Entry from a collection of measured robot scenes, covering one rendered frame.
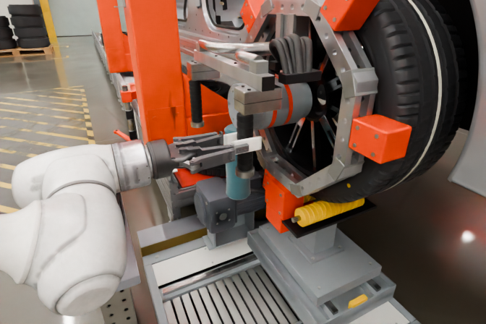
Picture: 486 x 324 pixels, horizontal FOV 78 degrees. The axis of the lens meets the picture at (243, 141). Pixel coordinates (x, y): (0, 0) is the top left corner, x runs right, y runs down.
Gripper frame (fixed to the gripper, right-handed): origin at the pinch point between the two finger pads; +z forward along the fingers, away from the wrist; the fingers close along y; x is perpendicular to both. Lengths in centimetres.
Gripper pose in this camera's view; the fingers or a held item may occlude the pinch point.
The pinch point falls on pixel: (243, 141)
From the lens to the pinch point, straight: 66.4
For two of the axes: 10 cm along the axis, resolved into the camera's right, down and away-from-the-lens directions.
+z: 9.0, -1.9, 4.0
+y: 4.4, 3.7, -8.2
